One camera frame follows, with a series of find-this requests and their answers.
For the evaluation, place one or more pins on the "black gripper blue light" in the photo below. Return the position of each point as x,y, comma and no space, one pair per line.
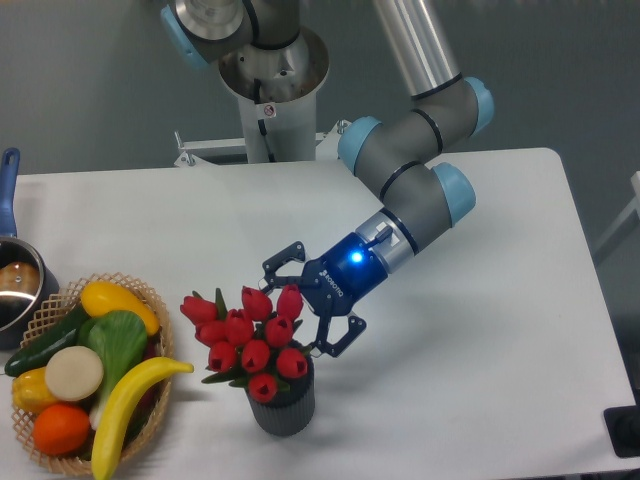
336,280

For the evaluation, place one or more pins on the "red tulip bouquet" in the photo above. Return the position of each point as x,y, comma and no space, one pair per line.
253,347

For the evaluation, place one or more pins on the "dark grey ribbed vase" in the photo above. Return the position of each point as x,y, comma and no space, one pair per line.
285,405

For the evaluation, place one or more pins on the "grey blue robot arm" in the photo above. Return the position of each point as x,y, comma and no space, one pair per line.
420,198

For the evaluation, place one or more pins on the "green toy bok choy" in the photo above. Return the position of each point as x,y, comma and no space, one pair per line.
119,338

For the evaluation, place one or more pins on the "yellow toy squash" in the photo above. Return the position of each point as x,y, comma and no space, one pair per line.
101,297

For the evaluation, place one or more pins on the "yellow toy banana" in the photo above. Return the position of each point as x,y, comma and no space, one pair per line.
110,434

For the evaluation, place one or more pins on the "woven wicker basket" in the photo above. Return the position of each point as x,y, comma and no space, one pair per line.
147,417

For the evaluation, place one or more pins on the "beige round toy disc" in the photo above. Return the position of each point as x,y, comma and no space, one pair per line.
74,373

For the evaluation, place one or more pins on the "dark green toy cucumber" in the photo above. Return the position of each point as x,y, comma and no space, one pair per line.
39,351

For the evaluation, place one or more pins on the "orange toy fruit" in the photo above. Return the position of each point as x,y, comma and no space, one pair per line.
61,429

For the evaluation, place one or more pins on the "yellow toy bell pepper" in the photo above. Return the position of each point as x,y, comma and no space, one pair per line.
31,393

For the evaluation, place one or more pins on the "white object at right edge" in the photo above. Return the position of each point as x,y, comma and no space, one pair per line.
620,228

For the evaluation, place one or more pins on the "black device at table edge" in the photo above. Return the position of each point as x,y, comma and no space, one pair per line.
623,429

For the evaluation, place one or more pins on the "white metal base frame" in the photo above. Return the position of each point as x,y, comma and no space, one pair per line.
233,150

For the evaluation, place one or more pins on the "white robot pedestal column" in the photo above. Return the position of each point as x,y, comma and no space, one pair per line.
276,93

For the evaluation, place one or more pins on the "blue handled steel saucepan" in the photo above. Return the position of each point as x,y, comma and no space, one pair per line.
26,281

